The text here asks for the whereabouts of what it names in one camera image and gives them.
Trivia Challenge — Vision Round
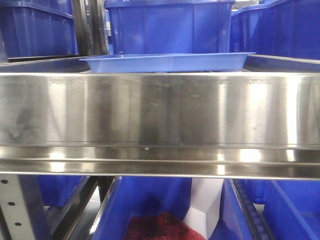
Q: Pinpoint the blue bin top left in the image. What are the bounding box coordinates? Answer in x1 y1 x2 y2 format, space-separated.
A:
0 0 78 58

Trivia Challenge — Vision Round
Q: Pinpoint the blue bin top right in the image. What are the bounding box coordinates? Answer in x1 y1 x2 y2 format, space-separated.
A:
230 0 320 60

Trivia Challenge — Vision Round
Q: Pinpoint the blue bin lower centre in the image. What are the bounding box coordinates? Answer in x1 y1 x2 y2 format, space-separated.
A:
93 176 207 240

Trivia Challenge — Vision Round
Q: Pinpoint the dark shelf upright post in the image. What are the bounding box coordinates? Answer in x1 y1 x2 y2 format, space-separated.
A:
71 0 109 57

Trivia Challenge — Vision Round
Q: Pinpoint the stainless steel shelf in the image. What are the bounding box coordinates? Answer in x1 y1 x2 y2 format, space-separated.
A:
0 55 320 180

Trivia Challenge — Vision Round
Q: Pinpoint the blue bin lower left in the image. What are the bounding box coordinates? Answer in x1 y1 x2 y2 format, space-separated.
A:
37 175 84 207

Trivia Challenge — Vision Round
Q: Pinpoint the grey perforated shelf post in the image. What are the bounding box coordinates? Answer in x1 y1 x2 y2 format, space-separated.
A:
0 173 52 240

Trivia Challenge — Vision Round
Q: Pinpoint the blue plastic tray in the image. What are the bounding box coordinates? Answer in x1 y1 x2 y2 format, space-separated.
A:
79 52 251 73

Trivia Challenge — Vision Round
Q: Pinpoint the blue bin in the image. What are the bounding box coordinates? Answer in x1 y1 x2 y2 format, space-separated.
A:
93 176 207 240
0 0 78 58
211 179 320 240
104 0 235 54
37 175 84 207
230 0 320 60

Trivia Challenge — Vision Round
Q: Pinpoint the blue bin lower right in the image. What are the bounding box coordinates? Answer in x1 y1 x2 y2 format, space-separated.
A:
211 179 320 240

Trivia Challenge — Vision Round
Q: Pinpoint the blue bin centre top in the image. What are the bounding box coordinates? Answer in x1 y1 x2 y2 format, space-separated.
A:
104 0 235 54

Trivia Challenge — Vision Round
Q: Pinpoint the red cloth in bin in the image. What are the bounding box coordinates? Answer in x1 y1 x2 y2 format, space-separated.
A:
124 211 204 240

